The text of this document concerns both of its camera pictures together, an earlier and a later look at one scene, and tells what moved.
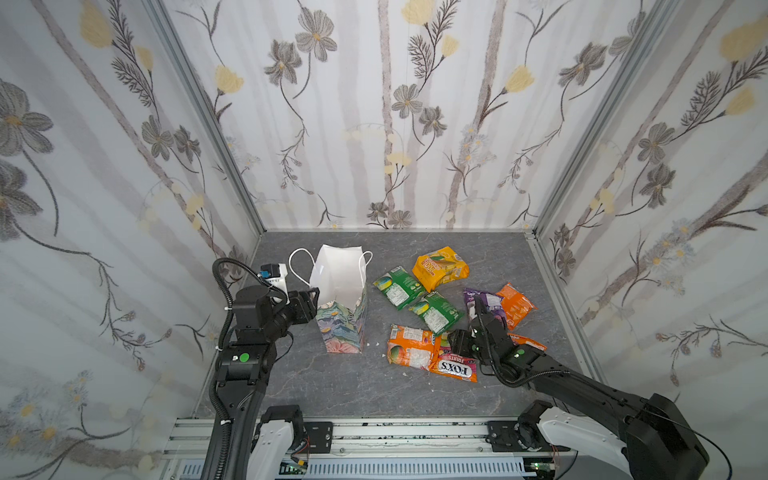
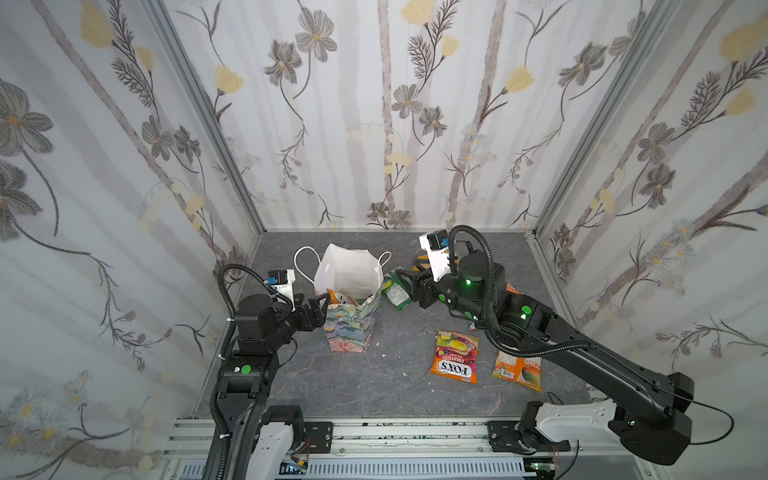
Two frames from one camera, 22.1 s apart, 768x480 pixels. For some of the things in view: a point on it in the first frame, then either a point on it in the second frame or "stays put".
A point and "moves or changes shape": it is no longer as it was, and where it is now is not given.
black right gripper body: (466, 342) to (425, 288)
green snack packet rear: (400, 287) stays put
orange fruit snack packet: (412, 347) moves or changes shape
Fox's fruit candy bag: (455, 366) stays put
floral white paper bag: (340, 275) moves or changes shape
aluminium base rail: (381, 448) stays put
